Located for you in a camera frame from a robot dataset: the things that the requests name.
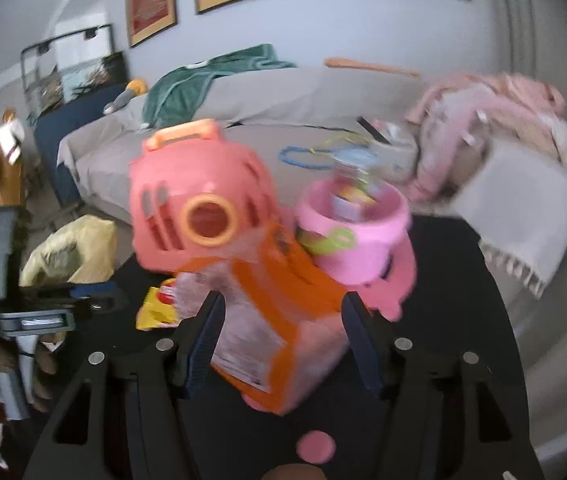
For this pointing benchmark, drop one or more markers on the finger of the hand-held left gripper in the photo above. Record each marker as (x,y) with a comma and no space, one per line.
(96,290)

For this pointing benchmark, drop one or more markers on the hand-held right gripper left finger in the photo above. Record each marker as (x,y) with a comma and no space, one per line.
(202,345)

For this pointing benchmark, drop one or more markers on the pile of pink clothes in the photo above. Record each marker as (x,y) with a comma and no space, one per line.
(463,120)

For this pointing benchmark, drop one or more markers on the yellow snack packet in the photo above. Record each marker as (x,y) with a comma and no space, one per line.
(156,310)

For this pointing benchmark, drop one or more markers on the green toy scoop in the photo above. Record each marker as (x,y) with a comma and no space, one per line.
(328,242)

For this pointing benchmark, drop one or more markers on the yellow plastic bag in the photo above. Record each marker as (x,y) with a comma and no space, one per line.
(73,250)

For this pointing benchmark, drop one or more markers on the orange and pink snack packet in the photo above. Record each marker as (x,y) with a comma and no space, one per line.
(283,320)

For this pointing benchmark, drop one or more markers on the black-framed glass tank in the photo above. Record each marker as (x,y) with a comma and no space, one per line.
(73,70)

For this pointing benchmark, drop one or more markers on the wooden stick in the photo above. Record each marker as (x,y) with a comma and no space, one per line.
(373,66)

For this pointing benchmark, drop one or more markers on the pink plastic bucket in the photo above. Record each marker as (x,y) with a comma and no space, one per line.
(363,245)

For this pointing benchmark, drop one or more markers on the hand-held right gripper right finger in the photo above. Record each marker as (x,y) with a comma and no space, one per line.
(363,345)

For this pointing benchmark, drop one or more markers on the yellow and grey plush toy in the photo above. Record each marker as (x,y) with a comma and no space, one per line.
(128,92)

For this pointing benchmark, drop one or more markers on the beige sofa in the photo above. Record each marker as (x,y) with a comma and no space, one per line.
(288,100)

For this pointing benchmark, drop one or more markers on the clear plastic jar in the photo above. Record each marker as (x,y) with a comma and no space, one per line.
(353,190)

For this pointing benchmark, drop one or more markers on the coral pink plastic carrier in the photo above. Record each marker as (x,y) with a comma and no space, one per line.
(203,200)

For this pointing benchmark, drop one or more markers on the green towel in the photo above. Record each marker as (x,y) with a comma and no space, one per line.
(188,85)

